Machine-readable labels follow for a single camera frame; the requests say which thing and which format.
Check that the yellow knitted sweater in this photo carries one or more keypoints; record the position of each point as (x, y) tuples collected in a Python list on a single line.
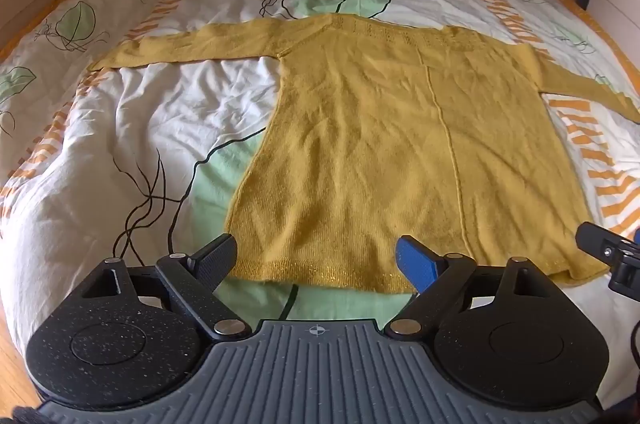
[(375, 144)]

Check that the leaf print white duvet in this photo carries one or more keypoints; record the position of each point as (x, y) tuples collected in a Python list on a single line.
[(150, 114)]

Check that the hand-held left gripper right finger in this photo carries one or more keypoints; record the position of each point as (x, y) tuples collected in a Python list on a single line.
[(415, 261)]

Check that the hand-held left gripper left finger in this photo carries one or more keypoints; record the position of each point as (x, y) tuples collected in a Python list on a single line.
[(219, 256)]

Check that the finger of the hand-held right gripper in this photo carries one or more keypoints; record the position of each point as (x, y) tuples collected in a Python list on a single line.
[(600, 244)]

